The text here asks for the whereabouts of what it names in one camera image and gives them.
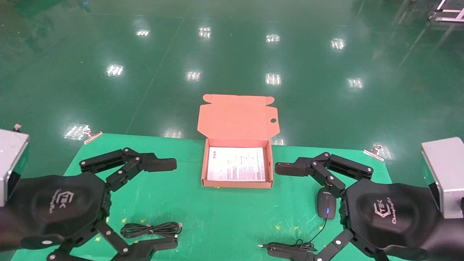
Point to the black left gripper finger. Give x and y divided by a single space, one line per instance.
152 163

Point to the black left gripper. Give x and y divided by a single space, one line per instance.
54 206

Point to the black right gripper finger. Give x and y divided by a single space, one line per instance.
293 168

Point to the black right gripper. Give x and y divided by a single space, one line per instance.
391 217

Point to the open brown cardboard box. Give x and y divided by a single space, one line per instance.
237 119

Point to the white printed instruction sheet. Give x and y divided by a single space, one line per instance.
235 164

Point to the metal binder clip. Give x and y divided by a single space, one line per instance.
374 152
92 136

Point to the green table mat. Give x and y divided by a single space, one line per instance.
224 217

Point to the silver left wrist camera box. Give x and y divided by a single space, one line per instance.
11 159

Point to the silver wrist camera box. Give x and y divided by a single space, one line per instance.
11 159
446 170

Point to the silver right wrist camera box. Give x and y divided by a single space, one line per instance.
446 170

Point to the white metal frame cart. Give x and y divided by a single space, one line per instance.
449 19

